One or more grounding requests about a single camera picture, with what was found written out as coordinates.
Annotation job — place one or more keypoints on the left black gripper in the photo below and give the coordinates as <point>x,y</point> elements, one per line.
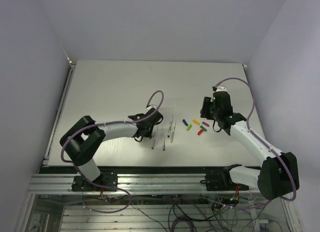
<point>148,134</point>

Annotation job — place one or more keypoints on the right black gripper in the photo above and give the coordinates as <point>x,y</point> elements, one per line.
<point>207,102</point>

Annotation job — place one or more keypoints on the white marker pen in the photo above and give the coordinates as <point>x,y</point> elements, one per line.
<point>170,127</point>

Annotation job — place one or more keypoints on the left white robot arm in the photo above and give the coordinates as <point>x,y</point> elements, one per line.
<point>83,139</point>

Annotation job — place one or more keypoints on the green marker pen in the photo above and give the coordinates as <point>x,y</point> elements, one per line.
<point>154,138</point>

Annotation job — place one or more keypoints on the light green pen cap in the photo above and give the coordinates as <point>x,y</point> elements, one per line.
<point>189,127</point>

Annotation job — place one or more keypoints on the pink marker pen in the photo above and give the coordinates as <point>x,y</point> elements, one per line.
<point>163,140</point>

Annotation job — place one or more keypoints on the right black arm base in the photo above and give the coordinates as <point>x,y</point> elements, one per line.
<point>220,180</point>

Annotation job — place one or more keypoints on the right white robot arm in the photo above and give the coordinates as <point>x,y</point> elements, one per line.
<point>278,174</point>

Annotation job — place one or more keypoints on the aluminium table edge rail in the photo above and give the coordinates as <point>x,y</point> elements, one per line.
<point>62,100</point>

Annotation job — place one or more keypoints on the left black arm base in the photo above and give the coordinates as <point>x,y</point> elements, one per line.
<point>105,182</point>

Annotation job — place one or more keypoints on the orange marker pen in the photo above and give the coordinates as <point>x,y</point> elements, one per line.
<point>173,132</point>

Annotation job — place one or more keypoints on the aluminium frame rail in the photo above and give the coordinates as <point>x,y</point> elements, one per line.
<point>135,184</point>

